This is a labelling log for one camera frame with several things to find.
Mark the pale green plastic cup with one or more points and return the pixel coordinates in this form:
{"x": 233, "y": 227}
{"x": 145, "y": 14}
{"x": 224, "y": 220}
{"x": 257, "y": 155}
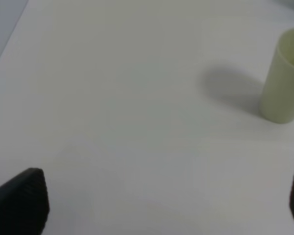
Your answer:
{"x": 277, "y": 99}

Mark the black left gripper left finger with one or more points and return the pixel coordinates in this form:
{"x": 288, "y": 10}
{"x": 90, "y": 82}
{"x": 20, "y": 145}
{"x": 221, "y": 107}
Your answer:
{"x": 24, "y": 204}

